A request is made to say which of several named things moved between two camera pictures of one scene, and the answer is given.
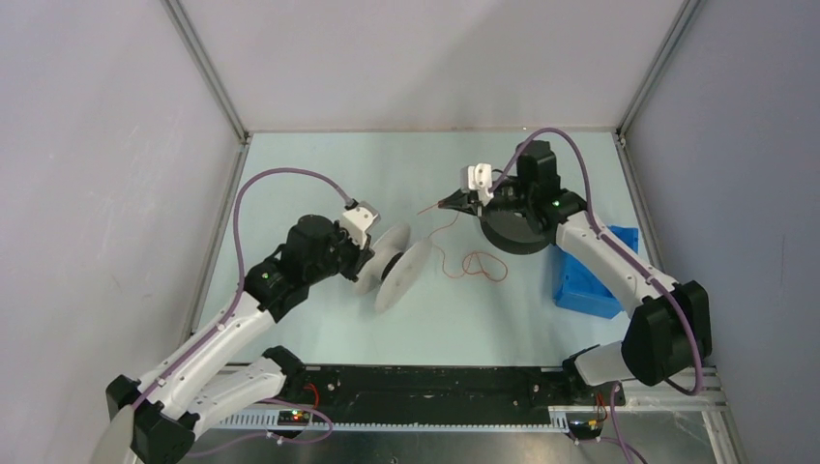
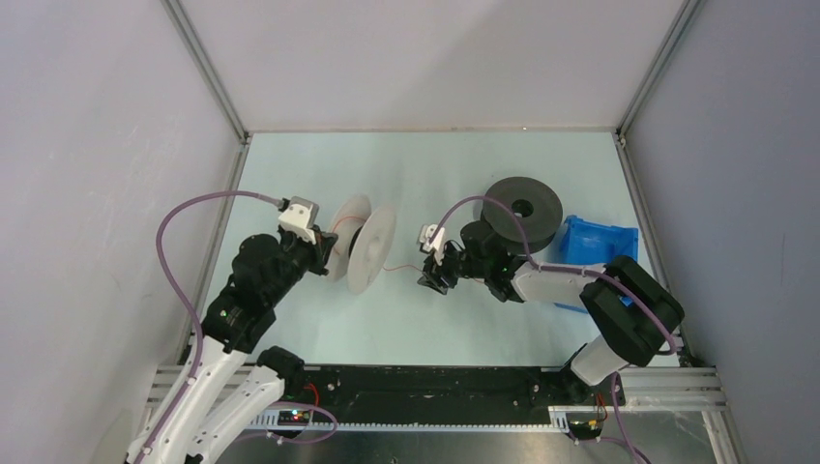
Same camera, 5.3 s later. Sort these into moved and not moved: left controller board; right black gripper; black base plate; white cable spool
Moved: white cable spool; right black gripper
Not moved: left controller board; black base plate
